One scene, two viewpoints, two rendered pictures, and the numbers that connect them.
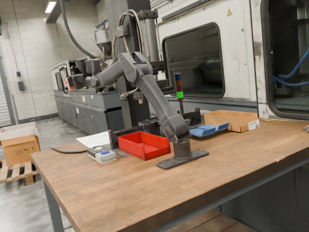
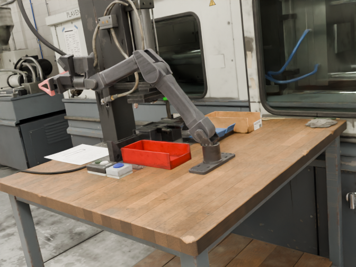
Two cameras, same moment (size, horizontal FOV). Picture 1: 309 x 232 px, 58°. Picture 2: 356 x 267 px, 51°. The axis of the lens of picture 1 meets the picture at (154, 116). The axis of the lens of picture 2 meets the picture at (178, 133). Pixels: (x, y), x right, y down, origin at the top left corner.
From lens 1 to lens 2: 45 cm
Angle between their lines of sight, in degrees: 19
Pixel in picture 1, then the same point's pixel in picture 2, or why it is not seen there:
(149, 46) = (146, 41)
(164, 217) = (239, 213)
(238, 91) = (224, 90)
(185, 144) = (217, 147)
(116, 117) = (34, 131)
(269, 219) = (263, 224)
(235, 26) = (220, 17)
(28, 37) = not seen: outside the picture
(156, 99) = (182, 101)
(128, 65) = (147, 64)
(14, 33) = not seen: outside the picture
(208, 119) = not seen: hidden behind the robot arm
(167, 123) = (198, 126)
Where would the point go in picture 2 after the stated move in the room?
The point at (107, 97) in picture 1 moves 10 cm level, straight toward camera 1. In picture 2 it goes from (19, 104) to (20, 104)
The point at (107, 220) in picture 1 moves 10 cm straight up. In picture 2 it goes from (192, 223) to (187, 184)
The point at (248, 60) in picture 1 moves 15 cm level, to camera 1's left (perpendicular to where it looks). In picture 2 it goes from (236, 56) to (211, 60)
